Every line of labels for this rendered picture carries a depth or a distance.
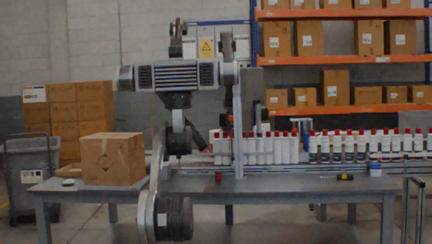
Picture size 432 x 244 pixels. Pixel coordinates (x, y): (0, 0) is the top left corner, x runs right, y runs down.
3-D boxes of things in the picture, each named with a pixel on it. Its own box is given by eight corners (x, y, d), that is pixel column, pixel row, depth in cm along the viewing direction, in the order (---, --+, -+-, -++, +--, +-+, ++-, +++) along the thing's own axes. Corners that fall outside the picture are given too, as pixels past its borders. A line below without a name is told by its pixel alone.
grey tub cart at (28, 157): (13, 208, 514) (5, 126, 503) (67, 202, 533) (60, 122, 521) (3, 232, 430) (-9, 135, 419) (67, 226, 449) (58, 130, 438)
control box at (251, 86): (264, 99, 280) (263, 67, 277) (246, 101, 267) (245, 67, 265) (251, 99, 286) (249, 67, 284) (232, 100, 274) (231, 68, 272)
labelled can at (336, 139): (340, 161, 285) (340, 129, 283) (342, 163, 280) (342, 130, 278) (332, 161, 286) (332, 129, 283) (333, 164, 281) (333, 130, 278)
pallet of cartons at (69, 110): (122, 174, 681) (116, 79, 664) (114, 188, 599) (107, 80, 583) (42, 177, 672) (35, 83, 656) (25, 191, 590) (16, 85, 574)
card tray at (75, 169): (112, 168, 315) (111, 163, 315) (98, 177, 290) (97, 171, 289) (72, 168, 319) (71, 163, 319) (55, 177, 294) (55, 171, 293)
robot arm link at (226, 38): (217, 26, 270) (234, 25, 270) (218, 45, 280) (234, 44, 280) (218, 77, 240) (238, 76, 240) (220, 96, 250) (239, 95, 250)
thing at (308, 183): (359, 149, 364) (359, 146, 364) (402, 192, 234) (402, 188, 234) (104, 153, 391) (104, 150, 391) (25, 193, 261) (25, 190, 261)
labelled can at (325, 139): (329, 161, 286) (329, 129, 284) (329, 164, 281) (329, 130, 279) (320, 162, 287) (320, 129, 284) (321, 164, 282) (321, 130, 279)
